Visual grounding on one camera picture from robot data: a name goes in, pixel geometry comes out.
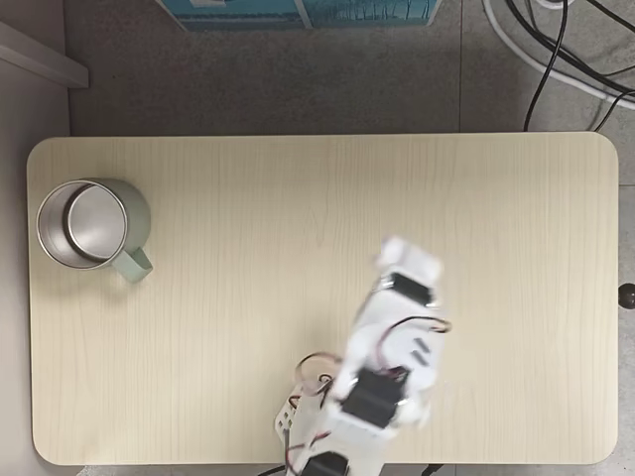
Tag black cable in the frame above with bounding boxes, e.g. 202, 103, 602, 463
523, 0, 570, 133
504, 0, 635, 133

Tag grey shelf board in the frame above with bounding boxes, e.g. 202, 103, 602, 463
0, 22, 90, 90

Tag green mug steel interior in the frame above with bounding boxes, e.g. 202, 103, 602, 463
36, 177, 155, 285

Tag blue printed box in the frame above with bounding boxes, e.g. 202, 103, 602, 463
297, 0, 444, 29
156, 0, 308, 32

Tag red black servo wire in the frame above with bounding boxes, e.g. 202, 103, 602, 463
296, 350, 344, 398
379, 314, 453, 371

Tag white thick cable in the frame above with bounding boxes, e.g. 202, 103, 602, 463
480, 0, 635, 109

